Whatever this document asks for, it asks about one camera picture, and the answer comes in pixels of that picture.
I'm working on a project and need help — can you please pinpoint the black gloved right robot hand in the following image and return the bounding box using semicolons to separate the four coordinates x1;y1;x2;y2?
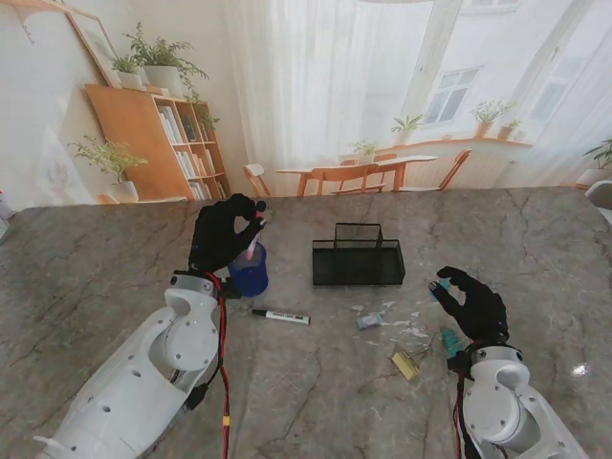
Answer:
426;266;509;346

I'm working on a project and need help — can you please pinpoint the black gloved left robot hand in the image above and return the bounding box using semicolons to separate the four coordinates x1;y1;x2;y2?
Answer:
187;193;268;278

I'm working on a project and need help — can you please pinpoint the pink marker with black cap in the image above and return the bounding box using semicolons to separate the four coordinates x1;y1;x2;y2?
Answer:
243;201;268;263

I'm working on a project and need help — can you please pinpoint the yellow eraser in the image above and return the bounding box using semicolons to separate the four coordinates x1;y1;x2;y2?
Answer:
391;346;431;382

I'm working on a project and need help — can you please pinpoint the white marker with black cap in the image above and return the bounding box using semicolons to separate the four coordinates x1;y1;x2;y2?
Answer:
251;308;312;326

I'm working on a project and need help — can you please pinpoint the black mesh desk organizer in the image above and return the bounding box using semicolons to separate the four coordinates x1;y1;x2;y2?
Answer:
311;222;406;287

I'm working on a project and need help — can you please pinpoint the blue mesh pen cup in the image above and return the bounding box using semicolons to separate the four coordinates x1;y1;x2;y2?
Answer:
227;241;270;299

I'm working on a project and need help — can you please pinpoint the white rounded object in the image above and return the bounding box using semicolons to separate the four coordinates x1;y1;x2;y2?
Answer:
585;180;612;210

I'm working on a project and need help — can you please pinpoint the printed room backdrop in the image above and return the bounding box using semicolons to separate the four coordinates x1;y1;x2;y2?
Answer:
0;0;612;207

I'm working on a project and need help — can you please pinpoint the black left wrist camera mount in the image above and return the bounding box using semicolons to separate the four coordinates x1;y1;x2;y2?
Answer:
218;276;244;300

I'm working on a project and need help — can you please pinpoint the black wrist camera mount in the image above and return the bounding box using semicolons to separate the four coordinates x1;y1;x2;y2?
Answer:
447;351;472;379
218;276;244;300

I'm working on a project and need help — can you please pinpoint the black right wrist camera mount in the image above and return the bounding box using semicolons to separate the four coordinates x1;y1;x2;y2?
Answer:
447;351;472;379

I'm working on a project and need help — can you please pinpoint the red and black right arm cable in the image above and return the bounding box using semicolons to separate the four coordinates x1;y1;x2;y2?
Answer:
448;367;472;459

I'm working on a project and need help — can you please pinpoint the red and black arm cable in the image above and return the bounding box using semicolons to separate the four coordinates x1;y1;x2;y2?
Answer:
448;367;472;459
184;272;240;459

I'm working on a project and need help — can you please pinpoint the red and black left arm cable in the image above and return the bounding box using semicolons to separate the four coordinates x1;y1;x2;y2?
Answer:
184;272;240;459

